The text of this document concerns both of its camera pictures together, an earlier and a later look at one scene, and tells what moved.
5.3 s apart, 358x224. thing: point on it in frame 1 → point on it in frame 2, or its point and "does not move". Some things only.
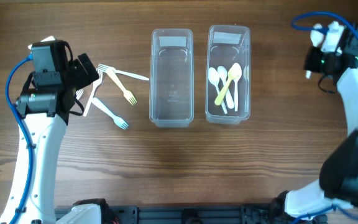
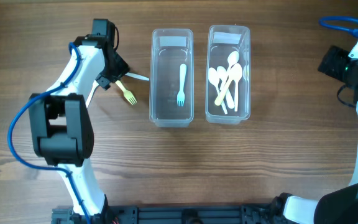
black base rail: (146, 214) does not move
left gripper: (84, 70) → (119, 69)
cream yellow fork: (129, 95) does not move
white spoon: (223, 73) does not move
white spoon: (214, 78) does not move
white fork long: (99, 77) does not move
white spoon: (317, 37) → (232, 58)
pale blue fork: (118, 121) → (181, 96)
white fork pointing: (105, 68) does not move
